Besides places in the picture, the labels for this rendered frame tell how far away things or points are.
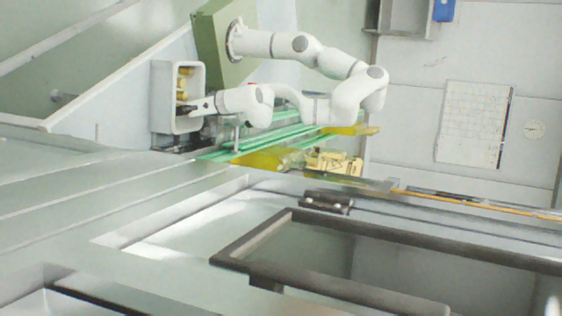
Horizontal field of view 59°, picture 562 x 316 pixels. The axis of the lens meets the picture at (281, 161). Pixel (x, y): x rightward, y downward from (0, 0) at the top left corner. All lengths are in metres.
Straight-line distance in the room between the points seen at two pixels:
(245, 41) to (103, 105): 0.58
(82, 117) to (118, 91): 0.15
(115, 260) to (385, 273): 0.23
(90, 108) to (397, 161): 6.55
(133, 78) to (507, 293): 1.26
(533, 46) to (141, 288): 7.23
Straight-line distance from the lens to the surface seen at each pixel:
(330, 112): 1.51
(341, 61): 1.64
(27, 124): 1.46
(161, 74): 1.57
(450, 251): 0.54
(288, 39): 1.71
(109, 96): 1.46
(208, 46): 1.77
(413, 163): 7.63
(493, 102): 7.44
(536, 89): 7.46
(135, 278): 0.37
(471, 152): 7.50
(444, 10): 6.88
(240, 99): 1.48
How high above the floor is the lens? 1.71
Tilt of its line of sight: 21 degrees down
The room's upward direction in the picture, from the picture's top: 99 degrees clockwise
